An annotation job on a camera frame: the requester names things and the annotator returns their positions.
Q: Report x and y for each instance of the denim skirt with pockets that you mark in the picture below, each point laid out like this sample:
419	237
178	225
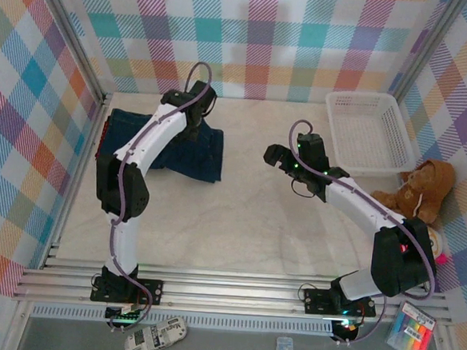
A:
202	157

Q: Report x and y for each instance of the dark denim shorts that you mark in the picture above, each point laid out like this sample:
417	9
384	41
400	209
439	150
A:
126	129

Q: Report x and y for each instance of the red white-dotted skirt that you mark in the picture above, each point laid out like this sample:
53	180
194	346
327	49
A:
101	141

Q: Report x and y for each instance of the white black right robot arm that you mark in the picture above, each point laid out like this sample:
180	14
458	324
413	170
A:
356	199

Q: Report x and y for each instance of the white plastic basket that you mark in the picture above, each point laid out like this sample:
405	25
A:
364	136

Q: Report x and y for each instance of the brown teddy bear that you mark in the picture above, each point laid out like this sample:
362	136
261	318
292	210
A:
429	188

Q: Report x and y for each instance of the pink striped owl plush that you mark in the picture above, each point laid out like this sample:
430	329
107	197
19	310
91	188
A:
438	237

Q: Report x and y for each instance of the small black electronics module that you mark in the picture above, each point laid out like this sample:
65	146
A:
347	331
125	315

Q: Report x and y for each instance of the coloured marker pack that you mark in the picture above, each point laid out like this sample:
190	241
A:
411	333

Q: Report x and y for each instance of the crumpled printed pouch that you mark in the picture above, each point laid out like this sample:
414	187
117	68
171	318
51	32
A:
154	335

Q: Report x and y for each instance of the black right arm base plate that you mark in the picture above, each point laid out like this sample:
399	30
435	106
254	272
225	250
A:
315	301

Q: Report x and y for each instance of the aluminium rail frame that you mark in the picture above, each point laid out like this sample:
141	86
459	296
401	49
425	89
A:
229	295

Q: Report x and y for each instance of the aluminium corner post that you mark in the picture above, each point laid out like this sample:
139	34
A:
426	48
73	35

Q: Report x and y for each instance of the aluminium side rail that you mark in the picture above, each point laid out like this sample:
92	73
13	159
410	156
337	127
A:
64	219

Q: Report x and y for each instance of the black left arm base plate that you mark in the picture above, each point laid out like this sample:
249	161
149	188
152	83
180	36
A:
153	289

